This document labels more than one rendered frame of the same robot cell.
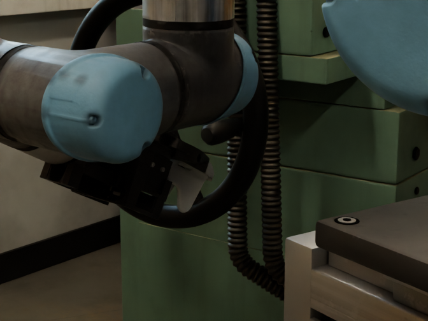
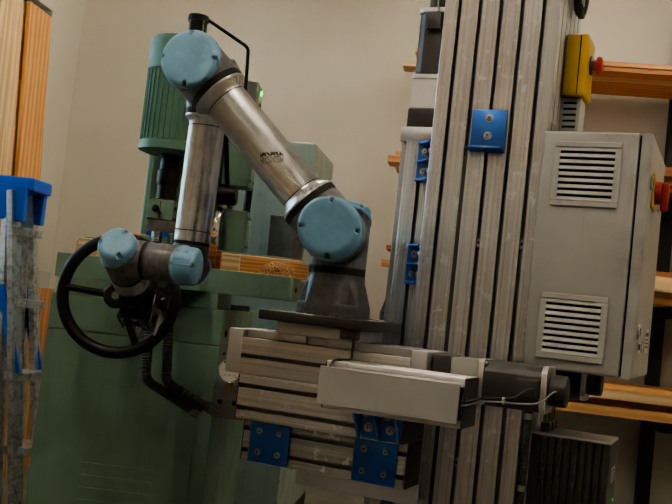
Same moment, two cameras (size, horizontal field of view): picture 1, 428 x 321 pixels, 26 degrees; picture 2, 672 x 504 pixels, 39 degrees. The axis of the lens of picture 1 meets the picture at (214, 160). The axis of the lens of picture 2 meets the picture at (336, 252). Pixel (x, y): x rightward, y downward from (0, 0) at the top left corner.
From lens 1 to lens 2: 134 cm
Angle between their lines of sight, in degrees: 36
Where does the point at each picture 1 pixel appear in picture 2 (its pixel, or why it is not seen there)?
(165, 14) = (190, 238)
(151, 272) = (61, 407)
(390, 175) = (217, 341)
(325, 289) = (249, 343)
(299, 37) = not seen: hidden behind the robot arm
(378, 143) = (212, 325)
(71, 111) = (183, 262)
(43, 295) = not seen: outside the picture
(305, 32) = not seen: hidden behind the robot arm
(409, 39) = (322, 237)
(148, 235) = (61, 385)
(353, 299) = (263, 343)
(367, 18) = (312, 231)
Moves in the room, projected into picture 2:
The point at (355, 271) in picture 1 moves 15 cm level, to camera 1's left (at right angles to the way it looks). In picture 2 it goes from (260, 336) to (193, 330)
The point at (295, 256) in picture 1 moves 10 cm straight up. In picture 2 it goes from (235, 333) to (240, 285)
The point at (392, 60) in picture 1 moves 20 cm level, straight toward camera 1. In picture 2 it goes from (317, 242) to (359, 239)
